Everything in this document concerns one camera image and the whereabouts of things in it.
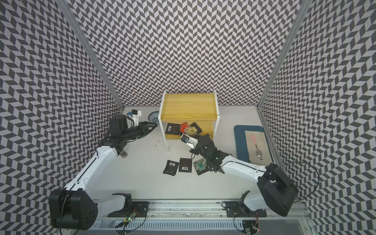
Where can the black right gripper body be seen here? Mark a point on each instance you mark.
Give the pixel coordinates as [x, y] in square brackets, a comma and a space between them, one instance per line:
[198, 150]

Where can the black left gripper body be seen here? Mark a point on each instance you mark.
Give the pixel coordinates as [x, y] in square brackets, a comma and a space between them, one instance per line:
[135, 131]

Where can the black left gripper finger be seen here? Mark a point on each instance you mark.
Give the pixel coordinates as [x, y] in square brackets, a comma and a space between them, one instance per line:
[148, 126]
[148, 131]

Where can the green jasmine tea bag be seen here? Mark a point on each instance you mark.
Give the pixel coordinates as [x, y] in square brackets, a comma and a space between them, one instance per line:
[200, 166]

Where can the black tea bag with barcode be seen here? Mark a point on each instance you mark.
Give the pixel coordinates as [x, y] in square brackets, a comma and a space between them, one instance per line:
[185, 165]

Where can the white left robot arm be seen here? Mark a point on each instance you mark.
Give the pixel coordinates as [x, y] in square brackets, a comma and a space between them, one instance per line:
[73, 207]

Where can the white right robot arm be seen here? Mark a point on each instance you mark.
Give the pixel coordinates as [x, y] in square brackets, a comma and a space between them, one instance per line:
[277, 191]

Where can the red tea bag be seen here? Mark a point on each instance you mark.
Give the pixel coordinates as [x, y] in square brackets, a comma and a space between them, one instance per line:
[184, 126]

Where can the white wooden two-tier shelf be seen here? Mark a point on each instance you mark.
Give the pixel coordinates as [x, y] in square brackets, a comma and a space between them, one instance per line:
[202, 109]

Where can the blue white patterned bowl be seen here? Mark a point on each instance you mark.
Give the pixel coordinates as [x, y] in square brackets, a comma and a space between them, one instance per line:
[154, 117]

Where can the small dark spice bottle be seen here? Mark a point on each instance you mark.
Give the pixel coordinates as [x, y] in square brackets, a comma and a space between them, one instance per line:
[123, 154]

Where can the teal rectangular tray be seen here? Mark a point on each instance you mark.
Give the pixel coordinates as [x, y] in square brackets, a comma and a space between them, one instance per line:
[240, 138]

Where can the beige folded cloth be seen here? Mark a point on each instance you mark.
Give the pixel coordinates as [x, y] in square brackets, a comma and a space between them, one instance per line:
[262, 145]

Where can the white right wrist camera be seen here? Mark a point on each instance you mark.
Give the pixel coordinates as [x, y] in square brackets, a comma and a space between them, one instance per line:
[190, 141]

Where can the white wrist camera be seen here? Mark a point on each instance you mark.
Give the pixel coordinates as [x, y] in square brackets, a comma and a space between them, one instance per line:
[190, 141]
[134, 115]

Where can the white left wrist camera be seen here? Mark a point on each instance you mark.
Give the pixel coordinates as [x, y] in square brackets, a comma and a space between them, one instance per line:
[134, 115]

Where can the pink handled metal spoon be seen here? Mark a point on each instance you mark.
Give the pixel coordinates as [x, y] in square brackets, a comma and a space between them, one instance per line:
[258, 152]

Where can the metal base rail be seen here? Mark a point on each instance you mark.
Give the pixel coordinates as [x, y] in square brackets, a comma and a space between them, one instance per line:
[205, 215]

